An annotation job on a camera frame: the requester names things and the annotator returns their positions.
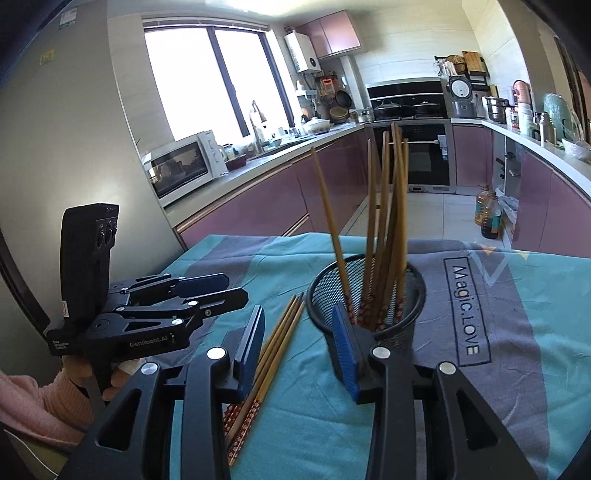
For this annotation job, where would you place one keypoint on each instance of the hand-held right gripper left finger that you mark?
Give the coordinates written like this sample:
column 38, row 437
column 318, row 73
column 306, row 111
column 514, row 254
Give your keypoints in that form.
column 251, row 350

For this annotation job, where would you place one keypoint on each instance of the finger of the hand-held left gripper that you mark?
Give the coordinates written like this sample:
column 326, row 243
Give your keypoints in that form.
column 203, row 281
column 226, row 300

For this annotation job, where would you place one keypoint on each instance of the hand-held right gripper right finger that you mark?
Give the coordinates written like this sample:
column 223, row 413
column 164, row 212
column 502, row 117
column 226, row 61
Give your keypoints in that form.
column 344, row 350

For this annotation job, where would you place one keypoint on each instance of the red-tipped wooden chopstick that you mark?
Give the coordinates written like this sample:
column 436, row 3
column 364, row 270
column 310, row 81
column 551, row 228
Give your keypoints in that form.
column 277, row 323
column 282, row 323
column 287, row 323
column 292, row 323

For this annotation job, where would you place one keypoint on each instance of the black mesh utensil holder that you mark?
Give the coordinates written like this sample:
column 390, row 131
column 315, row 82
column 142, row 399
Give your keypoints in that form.
column 406, row 318

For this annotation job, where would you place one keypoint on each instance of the bunch of wooden chopsticks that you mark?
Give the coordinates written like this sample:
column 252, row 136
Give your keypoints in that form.
column 400, row 221

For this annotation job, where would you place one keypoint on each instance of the person's left forearm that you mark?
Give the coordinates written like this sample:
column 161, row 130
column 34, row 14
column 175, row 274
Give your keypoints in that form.
column 32, row 410

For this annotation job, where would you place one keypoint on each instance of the person's left hand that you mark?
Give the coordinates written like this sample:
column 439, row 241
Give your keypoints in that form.
column 78, row 374

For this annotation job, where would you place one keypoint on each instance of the pink kitchen base cabinets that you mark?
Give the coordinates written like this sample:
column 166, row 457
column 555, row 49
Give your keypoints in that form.
column 258, row 198

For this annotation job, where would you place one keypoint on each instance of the grey refrigerator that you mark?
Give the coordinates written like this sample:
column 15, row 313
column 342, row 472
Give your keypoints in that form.
column 69, row 138

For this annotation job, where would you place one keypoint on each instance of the white microwave oven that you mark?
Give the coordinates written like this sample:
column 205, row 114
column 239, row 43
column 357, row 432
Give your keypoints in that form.
column 184, row 161

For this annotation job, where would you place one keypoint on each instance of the dark red bowl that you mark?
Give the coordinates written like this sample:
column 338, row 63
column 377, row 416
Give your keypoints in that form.
column 236, row 163

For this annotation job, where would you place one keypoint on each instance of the kitchen faucet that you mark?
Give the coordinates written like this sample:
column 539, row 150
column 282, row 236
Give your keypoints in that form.
column 258, row 124

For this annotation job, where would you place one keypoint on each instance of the teal and grey tablecloth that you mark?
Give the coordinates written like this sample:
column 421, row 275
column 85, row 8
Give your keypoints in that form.
column 531, row 392

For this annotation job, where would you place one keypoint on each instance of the white casserole pot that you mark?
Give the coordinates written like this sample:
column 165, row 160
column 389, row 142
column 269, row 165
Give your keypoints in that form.
column 316, row 127

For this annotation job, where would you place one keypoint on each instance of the dark sauce bottle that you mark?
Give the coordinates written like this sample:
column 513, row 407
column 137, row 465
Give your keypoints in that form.
column 491, row 221

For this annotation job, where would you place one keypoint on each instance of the kitchen window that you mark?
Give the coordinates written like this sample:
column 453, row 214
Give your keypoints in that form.
column 184, row 83

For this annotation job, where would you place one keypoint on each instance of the yellow oil bottle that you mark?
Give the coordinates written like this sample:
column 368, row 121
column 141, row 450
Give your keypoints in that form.
column 482, row 203

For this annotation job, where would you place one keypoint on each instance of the black integrated stove with oven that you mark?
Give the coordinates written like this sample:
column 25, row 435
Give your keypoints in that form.
column 420, row 161

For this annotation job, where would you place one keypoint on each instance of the white plastic bag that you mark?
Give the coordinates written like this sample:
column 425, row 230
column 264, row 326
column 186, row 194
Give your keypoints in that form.
column 508, row 210

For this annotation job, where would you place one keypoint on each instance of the hanging black frying pan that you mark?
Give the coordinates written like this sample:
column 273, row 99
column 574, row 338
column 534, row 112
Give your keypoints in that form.
column 342, row 99

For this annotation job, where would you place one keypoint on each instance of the black wok with lid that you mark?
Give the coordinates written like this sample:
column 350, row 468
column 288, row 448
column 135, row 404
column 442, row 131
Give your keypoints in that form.
column 389, row 110
column 426, row 109

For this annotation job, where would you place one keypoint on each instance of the white water heater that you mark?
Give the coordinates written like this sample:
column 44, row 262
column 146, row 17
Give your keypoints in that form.
column 302, row 53

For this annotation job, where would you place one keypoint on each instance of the silver rice cooker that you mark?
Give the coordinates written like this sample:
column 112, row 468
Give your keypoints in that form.
column 461, row 97

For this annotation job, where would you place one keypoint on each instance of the stainless steel pot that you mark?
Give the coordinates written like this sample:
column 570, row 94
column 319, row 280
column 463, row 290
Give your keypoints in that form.
column 495, row 110

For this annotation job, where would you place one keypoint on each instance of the white jar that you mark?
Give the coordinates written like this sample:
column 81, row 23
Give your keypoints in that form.
column 525, row 119

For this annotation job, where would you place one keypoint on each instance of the steel thermos flask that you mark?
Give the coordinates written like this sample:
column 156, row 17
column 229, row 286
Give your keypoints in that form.
column 547, row 129

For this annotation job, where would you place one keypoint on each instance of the white bowl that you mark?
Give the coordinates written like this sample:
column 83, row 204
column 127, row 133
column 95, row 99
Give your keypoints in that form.
column 577, row 150

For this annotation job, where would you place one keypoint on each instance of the pink electric kettle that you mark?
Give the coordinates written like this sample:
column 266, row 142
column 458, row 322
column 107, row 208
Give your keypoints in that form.
column 521, row 92

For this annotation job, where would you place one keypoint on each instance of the wooden cutting board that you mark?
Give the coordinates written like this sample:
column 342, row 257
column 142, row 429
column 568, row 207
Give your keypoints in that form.
column 472, row 62

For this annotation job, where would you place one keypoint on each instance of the light green appliance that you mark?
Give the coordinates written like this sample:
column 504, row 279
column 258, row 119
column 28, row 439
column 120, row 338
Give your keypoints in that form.
column 561, row 115

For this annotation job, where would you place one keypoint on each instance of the pink wall cabinet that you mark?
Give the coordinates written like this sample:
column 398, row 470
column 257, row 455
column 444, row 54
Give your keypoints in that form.
column 330, row 34

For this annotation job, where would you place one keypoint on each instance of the black wall rack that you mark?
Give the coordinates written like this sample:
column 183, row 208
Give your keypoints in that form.
column 480, row 81

